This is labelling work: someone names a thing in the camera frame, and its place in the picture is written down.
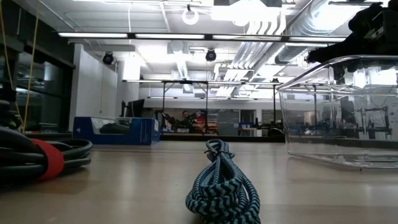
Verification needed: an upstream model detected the yellow extension cord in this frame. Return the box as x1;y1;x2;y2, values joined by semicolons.
0;0;40;133

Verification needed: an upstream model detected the black computer monitor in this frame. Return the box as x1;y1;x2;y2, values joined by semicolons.
120;98;146;118

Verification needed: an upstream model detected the teal braided USB-C cable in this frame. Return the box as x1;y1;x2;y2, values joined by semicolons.
185;139;261;224

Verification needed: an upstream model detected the person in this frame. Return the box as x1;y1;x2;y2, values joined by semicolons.
181;110;200;133

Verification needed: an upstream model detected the blue game controller box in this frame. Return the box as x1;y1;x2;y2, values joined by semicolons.
72;116;161;146

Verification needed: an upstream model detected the black metal table frame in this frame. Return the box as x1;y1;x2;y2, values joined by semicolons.
24;132;285;144

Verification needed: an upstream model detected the long ceiling light bar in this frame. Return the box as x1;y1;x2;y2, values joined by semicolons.
57;30;348;43

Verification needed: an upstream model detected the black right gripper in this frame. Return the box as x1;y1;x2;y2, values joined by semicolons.
325;3;398;62

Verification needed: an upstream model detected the black background table frame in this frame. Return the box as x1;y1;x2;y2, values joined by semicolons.
272;82;282;134
160;80;210;134

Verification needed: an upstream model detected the white ceiling ring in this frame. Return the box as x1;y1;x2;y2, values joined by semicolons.
182;8;200;26

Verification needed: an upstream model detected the black cable with red strap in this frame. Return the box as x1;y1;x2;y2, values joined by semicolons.
0;126;93;183

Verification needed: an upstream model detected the clear plastic container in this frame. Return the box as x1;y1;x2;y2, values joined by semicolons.
275;55;398;170

